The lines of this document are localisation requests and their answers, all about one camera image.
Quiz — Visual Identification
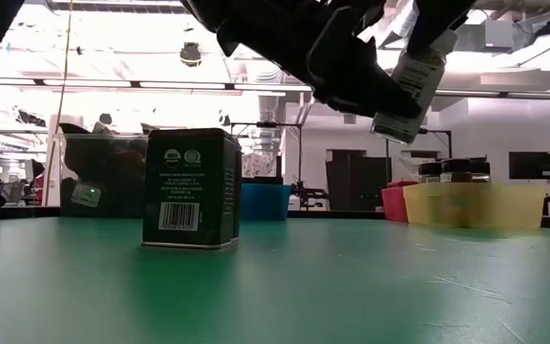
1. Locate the black-lid spice jar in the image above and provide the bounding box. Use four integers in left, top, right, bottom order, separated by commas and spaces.
417, 161, 444, 185

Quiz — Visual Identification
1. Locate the blue plastic bin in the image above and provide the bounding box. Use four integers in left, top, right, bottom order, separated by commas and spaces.
240, 183, 293, 223

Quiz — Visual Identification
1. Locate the overhead rig crossbar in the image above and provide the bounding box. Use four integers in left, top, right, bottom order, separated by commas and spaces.
0, 75, 550, 101

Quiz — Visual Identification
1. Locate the clear plastic storage box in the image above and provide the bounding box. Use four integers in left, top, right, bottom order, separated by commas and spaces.
57, 122, 150, 220

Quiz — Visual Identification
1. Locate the white tag with green light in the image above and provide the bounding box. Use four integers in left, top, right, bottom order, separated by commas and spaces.
70, 183, 102, 209

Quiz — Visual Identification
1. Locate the black background device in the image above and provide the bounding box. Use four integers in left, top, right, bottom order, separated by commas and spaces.
289, 180, 332, 213

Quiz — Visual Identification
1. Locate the black wall monitor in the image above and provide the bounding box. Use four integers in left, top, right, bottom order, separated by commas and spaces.
508, 151, 550, 181

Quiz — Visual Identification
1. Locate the black-lid jar orange powder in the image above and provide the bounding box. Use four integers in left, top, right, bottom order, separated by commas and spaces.
439, 158, 473, 184

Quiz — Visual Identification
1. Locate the black ceiling dome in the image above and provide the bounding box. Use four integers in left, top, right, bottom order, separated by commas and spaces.
179, 41, 203, 68

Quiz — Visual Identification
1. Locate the translucent yellow plastic bin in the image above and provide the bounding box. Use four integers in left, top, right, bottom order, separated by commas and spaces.
402, 183, 548, 230

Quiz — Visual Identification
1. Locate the red plastic bin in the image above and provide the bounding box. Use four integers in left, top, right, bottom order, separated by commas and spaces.
381, 180, 420, 224

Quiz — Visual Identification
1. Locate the black camera gantry frame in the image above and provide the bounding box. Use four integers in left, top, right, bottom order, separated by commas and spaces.
417, 127, 453, 185
229, 121, 305, 192

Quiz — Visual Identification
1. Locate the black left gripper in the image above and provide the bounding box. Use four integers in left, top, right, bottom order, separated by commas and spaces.
178, 0, 424, 120

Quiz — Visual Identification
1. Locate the dark green pepper tin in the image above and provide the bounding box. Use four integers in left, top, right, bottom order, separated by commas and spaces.
140, 127, 243, 251

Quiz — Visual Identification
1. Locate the yellow extension cable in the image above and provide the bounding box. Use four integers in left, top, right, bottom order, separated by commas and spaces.
45, 0, 74, 206

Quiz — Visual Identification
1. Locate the black aluminium table frame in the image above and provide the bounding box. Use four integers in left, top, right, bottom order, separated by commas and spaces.
0, 204, 550, 231

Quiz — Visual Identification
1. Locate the white-lid seasoning jar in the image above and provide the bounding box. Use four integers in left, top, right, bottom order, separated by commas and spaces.
370, 28, 459, 145

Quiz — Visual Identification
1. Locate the dark cabinet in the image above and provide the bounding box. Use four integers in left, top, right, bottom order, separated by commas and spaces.
325, 149, 391, 213

